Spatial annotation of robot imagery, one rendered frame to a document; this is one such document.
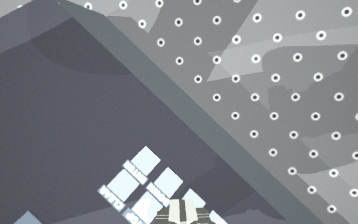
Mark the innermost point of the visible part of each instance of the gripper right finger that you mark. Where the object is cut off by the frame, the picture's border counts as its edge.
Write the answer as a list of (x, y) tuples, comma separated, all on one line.
[(194, 215)]

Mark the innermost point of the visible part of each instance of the white thermal cycler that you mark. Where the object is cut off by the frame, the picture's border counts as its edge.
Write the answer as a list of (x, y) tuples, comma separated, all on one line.
[(81, 105)]

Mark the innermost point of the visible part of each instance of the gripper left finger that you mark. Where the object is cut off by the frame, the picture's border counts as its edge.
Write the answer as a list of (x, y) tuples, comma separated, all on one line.
[(172, 215)]

